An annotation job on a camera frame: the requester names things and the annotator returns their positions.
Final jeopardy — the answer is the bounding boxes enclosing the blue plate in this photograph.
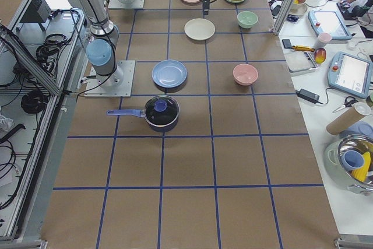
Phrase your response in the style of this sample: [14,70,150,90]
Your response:
[152,59,188,88]

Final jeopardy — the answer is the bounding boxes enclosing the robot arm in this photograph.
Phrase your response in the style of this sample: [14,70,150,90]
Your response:
[78,0,135,97]

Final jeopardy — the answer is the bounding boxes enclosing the cream white plate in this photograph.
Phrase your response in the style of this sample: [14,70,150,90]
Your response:
[184,18,216,41]

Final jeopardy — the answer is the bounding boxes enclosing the green bowl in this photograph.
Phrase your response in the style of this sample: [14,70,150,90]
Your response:
[237,11,259,29]

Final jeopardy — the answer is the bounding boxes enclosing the pink bowl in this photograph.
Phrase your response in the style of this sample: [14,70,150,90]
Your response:
[233,64,259,86]

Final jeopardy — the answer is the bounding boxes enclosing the kitchen scale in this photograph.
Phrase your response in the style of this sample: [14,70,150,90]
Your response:
[284,51,318,75]

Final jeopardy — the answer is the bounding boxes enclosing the upper teach pendant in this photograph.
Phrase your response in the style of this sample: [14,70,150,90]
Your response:
[308,10,352,41]

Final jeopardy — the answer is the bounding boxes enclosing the teach pendant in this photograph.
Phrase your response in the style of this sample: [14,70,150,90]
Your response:
[328,52,372,99]
[308,10,352,41]

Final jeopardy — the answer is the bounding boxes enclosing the mango fruit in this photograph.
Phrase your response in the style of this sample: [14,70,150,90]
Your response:
[314,48,326,64]

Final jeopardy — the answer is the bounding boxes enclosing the black power adapter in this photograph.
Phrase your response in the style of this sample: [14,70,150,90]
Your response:
[295,87,330,105]

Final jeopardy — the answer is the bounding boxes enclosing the lower teach pendant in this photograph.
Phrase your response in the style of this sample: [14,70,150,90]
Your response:
[328,52,372,99]

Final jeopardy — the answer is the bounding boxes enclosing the scissors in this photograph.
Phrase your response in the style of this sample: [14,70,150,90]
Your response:
[333,96,358,113]

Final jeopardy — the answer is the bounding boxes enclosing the cardboard tube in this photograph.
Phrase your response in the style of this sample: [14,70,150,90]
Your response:
[326,102,371,135]

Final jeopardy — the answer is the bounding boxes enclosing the steel mixing bowl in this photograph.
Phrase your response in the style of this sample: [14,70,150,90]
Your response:
[337,135,372,196]

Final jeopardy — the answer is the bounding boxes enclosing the blue cup in bowl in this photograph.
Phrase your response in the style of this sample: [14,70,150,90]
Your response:
[340,150,364,171]

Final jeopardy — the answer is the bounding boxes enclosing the yellow corn cob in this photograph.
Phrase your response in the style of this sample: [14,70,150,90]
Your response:
[351,152,371,182]

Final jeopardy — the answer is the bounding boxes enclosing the yellow handled screwdriver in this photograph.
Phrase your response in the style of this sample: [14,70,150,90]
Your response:
[291,45,315,52]

